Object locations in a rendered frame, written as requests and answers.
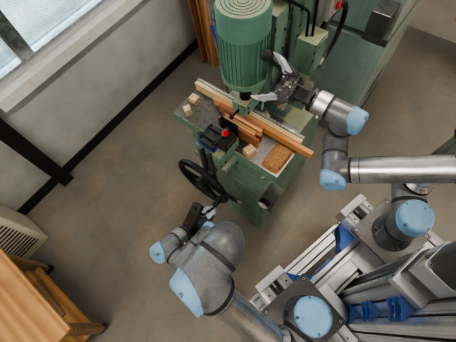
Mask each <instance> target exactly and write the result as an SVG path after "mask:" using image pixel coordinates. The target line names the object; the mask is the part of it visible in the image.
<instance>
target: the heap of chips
mask: <svg viewBox="0 0 456 342"><path fill-rule="evenodd" d="M293 153H294V152H293V151H291V150H290V149H288V148H286V147H284V146H283V145H281V144H280V143H278V142H277V143H276V144H275V146H274V147H273V148H272V150H271V151H270V152H269V153H268V154H267V156H266V157H265V159H264V160H263V161H262V162H261V163H260V164H259V165H260V166H262V167H264V168H265V169H267V170H268V171H270V172H272V173H273V174H275V175H276V176H277V175H278V173H279V172H280V170H281V169H282V168H283V167H284V165H285V164H286V162H287V161H288V160H289V159H290V157H291V156H292V155H293Z"/></svg>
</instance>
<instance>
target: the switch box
mask: <svg viewBox="0 0 456 342"><path fill-rule="evenodd" d="M338 1H341V2H342V0H319V4H318V13H317V17H316V18H318V19H320V20H323V21H325V22H328V21H329V19H330V18H331V17H332V16H333V15H334V13H333V12H334V11H335V6H336V4H337V2H338ZM336 11H337V10H336Z"/></svg>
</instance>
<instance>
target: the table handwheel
mask: <svg viewBox="0 0 456 342"><path fill-rule="evenodd" d="M178 166H179V168H180V171H181V172H182V173H183V175H184V176H185V177H186V178H187V179H188V181H189V182H190V183H191V184H193V185H194V186H195V187H196V188H197V189H199V190H200V191H201V192H202V193H203V194H205V195H207V196H208V197H209V198H211V199H213V200H215V199H216V198H218V197H219V196H217V195H216V194H215V192H214V191H213V190H212V189H211V188H210V186H209V184H210V183H211V184H212V185H214V187H215V188H216V189H217V190H218V191H219V193H220V194H221V195H222V197H223V198H222V200H221V202H220V203H223V204H224V203H227V202H228V200H229V196H228V193H227V192H226V190H225V188H224V187H223V186H222V184H220V183H219V182H218V181H217V180H216V179H215V177H213V176H214V175H215V173H216V172H217V171H218V169H217V168H215V169H216V172H215V173H213V172H211V171H210V169H209V170H208V171H206V170H205V169H203V168H202V167H201V166H199V165H197V164H196V163H194V162H192V161H190V160H188V159H182V160H180V161H179V163H178ZM185 166H188V167H190V168H192V169H194V170H195V171H196V172H198V173H200V174H201V175H200V176H197V175H196V174H194V173H192V172H191V171H190V170H188V169H186V167H185Z"/></svg>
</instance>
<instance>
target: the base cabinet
mask: <svg viewBox="0 0 456 342"><path fill-rule="evenodd" d="M319 119H320V117H319V118H318V119H315V120H314V121H313V123H312V124H311V125H310V127H308V129H307V130H306V132H305V133H304V135H303V136H304V137H305V139H304V141H303V146H304V147H306V148H308V149H309V148H310V146H311V142H312V140H313V137H314V134H315V131H316V128H317V125H318V122H319ZM305 160H306V157H305V156H303V155H301V154H300V153H299V154H298V155H297V156H296V157H295V159H294V160H293V162H292V163H291V165H289V167H288V168H287V170H286V171H285V173H283V175H282V176H281V178H280V179H279V181H278V182H277V183H275V182H273V181H272V180H270V179H269V180H268V181H267V183H266V184H265V186H264V187H262V186H261V185H260V184H258V183H256V182H254V181H253V180H252V179H250V178H248V177H247V176H245V175H244V174H242V173H241V172H239V171H238V170H236V169H235V168H233V167H231V168H230V170H229V171H228V172H227V173H226V174H225V173H223V172H221V171H220V170H218V171H217V172H216V175H217V178H218V181H219V183H220V184H222V186H223V187H224V188H225V190H226V192H228V193H229V194H231V195H233V196H235V197H236V198H238V199H240V200H242V204H241V205H239V204H237V203H235V202H234V201H231V200H230V199H229V200H228V202H227V203H226V204H227V205H228V206H230V207H231V208H233V209H234V210H235V211H237V212H239V213H240V214H241V215H242V216H244V217H246V218H247V219H248V220H249V221H251V222H253V223H254V224H255V225H257V226H258V227H260V226H261V225H262V224H263V222H264V221H265V219H266V218H267V217H268V215H269V214H270V212H268V211H267V210H265V209H263V208H262V207H260V206H259V205H258V204H257V202H258V200H259V199H260V198H261V196H262V195H263V194H264V192H265V191H266V190H267V188H268V187H269V186H270V184H271V183H274V184H275V185H277V186H279V187H280V188H282V189H283V190H285V192H286V190H287V189H288V188H289V186H290V185H291V184H292V182H293V180H294V179H295V178H296V177H297V175H298V174H299V172H300V171H301V170H302V168H303V166H304V163H305Z"/></svg>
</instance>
